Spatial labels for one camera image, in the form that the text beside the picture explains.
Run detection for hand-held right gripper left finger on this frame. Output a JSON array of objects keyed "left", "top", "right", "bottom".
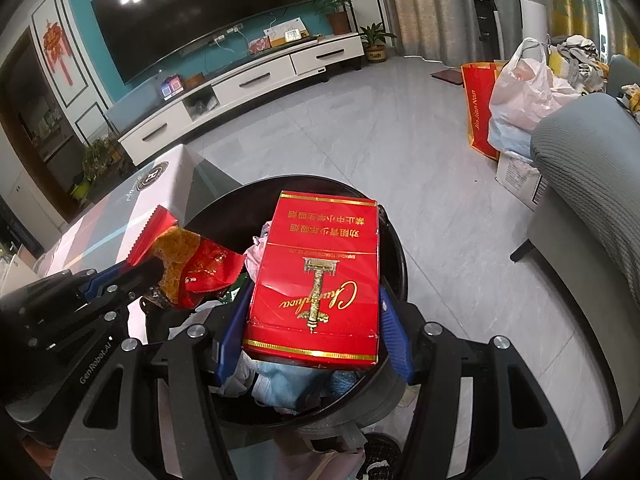
[{"left": 50, "top": 280, "right": 253, "bottom": 480}]

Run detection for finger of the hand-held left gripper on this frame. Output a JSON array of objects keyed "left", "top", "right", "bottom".
[
  {"left": 90, "top": 285, "right": 171, "bottom": 331},
  {"left": 75, "top": 257, "right": 168, "bottom": 303}
]

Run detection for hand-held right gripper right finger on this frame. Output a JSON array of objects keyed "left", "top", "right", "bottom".
[{"left": 379, "top": 285, "right": 593, "bottom": 480}]

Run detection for red and gold wrapper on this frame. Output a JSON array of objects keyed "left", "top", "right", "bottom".
[{"left": 125, "top": 206, "right": 247, "bottom": 311}]

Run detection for pink plastic bag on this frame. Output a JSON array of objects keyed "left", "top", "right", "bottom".
[{"left": 245, "top": 220, "right": 273, "bottom": 281}]

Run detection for black plastic bucket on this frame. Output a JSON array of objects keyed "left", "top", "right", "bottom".
[{"left": 145, "top": 175, "right": 423, "bottom": 428}]

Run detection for blue cloth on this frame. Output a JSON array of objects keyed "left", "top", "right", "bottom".
[{"left": 255, "top": 360, "right": 361, "bottom": 411}]

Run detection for red carton with gold print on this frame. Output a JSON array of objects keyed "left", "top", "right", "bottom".
[{"left": 241, "top": 190, "right": 381, "bottom": 372}]

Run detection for plants on dark stand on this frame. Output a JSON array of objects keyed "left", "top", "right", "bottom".
[{"left": 70, "top": 135, "right": 126, "bottom": 201}]

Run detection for dark display shelf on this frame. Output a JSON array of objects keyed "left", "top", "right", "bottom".
[{"left": 0, "top": 42, "right": 68, "bottom": 221}]

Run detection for grey panel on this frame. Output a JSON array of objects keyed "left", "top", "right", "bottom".
[{"left": 107, "top": 72, "right": 166, "bottom": 126}]

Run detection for printed cardboard box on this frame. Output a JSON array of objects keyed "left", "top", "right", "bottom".
[{"left": 495, "top": 152, "right": 543, "bottom": 211}]

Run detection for red shopping bag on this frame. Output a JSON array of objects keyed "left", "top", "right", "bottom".
[{"left": 460, "top": 60, "right": 506, "bottom": 161}]

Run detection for white television cabinet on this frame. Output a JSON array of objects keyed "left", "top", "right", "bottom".
[{"left": 117, "top": 32, "right": 365, "bottom": 166}]

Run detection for grey sofa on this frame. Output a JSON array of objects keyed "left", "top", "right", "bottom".
[{"left": 510, "top": 92, "right": 640, "bottom": 426}]

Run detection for dark doormat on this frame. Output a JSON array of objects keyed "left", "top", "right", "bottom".
[{"left": 431, "top": 66, "right": 466, "bottom": 86}]

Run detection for white power strip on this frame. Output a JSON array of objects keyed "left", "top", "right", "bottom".
[{"left": 212, "top": 24, "right": 246, "bottom": 43}]

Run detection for large white plastic bag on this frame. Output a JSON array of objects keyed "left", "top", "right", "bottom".
[{"left": 487, "top": 37, "right": 581, "bottom": 153}]

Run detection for black television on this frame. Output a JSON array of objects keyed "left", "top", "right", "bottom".
[{"left": 90, "top": 0, "right": 323, "bottom": 86}]

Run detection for potted plant in yellow pot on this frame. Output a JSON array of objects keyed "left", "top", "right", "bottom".
[{"left": 360, "top": 22, "right": 396, "bottom": 62}]

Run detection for black upright vacuum cleaner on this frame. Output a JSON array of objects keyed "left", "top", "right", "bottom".
[{"left": 472, "top": 0, "right": 503, "bottom": 63}]

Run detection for potted plant in brown pot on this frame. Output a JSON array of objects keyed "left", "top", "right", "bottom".
[{"left": 312, "top": 0, "right": 353, "bottom": 36}]

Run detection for beige curtain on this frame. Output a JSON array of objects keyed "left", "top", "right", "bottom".
[{"left": 385, "top": 0, "right": 481, "bottom": 63}]

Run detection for pile of clothes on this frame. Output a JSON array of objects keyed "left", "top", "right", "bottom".
[{"left": 547, "top": 35, "right": 613, "bottom": 93}]

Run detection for white upright panel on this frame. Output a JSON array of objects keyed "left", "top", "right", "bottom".
[{"left": 520, "top": 0, "right": 551, "bottom": 61}]

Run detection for red knot wall decoration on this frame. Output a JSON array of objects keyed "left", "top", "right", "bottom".
[{"left": 42, "top": 20, "right": 73, "bottom": 86}]

